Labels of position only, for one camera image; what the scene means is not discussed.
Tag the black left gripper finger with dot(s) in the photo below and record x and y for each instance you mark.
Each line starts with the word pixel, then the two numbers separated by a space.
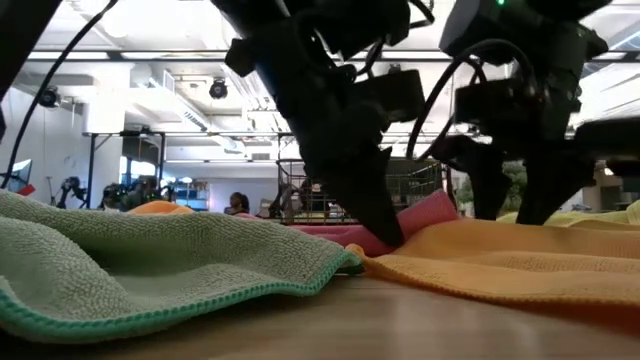
pixel 360 200

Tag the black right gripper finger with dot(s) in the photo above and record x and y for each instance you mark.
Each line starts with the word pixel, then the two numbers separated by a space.
pixel 487 180
pixel 545 180

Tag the yellow microfiber towel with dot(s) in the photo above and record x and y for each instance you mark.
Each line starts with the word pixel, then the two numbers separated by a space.
pixel 590 217

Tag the pink microfiber towel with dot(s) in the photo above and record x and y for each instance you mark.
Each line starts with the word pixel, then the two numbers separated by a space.
pixel 430 210

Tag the light green microfiber towel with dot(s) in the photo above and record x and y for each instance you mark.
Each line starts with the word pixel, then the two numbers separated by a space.
pixel 150 260

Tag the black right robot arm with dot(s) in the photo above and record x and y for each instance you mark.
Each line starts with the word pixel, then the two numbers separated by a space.
pixel 525 25

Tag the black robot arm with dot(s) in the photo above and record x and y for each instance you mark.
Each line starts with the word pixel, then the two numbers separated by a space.
pixel 72 187

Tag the black monitor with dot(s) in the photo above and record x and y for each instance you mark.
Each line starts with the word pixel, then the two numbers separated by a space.
pixel 631 184
pixel 415 177

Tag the black ceiling spotlight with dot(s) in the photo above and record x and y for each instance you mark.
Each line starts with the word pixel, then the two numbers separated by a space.
pixel 218 89
pixel 48 97

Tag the person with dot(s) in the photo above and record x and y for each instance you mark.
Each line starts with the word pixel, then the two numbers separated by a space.
pixel 237 202

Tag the blue lit shelf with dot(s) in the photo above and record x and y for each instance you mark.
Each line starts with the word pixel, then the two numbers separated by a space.
pixel 192 195

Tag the black metal rack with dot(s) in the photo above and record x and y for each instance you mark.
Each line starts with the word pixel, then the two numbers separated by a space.
pixel 125 134

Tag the lit computer monitor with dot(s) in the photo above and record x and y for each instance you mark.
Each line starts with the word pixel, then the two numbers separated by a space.
pixel 17 175

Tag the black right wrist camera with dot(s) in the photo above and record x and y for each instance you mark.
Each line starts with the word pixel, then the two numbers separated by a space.
pixel 495 102

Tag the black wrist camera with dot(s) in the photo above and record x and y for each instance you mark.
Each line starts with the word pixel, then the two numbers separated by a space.
pixel 495 102
pixel 392 95

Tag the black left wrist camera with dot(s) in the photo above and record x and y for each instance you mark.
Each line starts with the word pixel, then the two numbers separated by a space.
pixel 392 95

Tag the black overhead light rail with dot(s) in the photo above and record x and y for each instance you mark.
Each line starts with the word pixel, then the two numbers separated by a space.
pixel 114 55

